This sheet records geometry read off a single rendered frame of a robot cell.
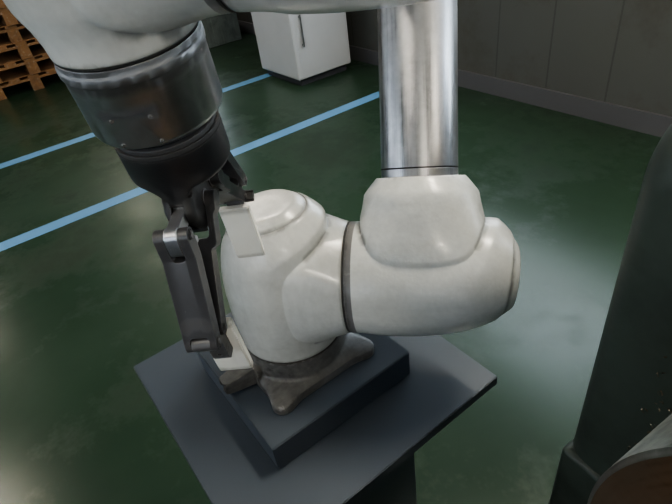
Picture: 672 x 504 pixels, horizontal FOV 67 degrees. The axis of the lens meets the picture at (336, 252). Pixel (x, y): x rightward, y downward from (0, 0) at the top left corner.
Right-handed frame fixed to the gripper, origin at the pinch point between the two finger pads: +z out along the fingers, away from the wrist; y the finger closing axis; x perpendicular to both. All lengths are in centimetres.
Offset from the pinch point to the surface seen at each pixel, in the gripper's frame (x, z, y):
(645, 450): 25.9, -10.5, 20.7
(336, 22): -3, 141, -397
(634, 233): 33.1, -7.5, 3.5
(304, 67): -33, 162, -370
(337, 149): -7, 154, -239
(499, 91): 108, 163, -296
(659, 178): 33.4, -12.7, 3.3
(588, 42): 146, 115, -259
